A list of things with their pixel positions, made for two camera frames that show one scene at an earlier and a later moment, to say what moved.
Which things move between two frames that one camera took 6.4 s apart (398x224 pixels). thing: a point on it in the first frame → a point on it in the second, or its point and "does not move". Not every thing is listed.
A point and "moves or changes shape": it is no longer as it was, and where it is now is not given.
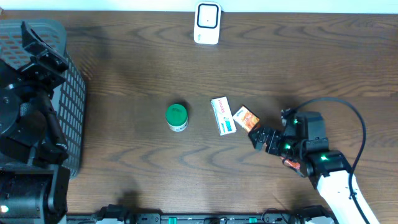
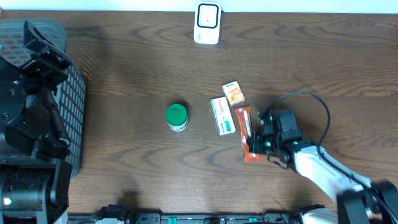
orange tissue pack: x=247 y=119 → x=234 y=93
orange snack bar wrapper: x=291 y=163 moves or changes shape
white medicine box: x=223 y=115 does not move
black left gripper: x=43 y=65 does not move
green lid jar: x=176 y=116 does not move
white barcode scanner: x=207 y=23 does not move
